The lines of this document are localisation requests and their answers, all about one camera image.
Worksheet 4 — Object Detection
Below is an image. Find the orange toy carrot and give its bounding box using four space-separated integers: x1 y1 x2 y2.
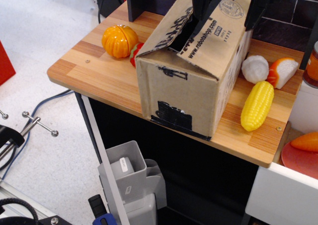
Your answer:
290 132 318 152

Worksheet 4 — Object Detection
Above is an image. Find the black post on table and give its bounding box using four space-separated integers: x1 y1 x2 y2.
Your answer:
127 0 144 22

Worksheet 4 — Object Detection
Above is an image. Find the blue black handle tool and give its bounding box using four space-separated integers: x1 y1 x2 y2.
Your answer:
88 194 117 225

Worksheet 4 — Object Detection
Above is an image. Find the brown cardboard box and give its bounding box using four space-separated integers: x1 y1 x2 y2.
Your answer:
135 0 251 141

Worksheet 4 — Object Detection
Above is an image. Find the white sink cabinet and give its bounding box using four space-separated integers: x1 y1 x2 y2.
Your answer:
242 82 318 225

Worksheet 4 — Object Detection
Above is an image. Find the red box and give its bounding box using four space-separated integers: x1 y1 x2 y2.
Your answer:
0 43 16 85

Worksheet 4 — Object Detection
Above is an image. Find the brown jar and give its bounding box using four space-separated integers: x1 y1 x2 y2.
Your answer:
303 41 318 88

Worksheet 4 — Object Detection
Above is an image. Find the red plate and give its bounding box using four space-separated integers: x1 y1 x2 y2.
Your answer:
281 143 318 179

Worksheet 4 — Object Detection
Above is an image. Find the black coiled cable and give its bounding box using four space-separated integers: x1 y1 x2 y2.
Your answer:
0 197 39 225

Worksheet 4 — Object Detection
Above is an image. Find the metal clamp with handle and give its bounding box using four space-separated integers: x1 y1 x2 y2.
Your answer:
0 111 59 160

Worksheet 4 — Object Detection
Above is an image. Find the orange white toy sushi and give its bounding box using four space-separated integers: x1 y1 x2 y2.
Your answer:
267 57 299 89

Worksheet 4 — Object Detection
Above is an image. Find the grey plastic bin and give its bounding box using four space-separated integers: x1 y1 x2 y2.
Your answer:
98 141 167 225

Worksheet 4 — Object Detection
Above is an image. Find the yellow toy corn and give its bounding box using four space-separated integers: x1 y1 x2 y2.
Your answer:
240 81 274 132

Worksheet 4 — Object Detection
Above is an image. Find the red toy strawberry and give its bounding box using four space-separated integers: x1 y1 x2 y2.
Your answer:
130 43 144 67

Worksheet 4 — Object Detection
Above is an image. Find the white toy garlic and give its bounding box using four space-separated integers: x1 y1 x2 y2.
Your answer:
241 55 269 84

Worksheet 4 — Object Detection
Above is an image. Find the blue cable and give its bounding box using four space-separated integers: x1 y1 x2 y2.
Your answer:
0 89 75 181

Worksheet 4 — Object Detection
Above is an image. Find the orange toy pumpkin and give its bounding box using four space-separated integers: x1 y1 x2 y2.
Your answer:
101 24 139 58

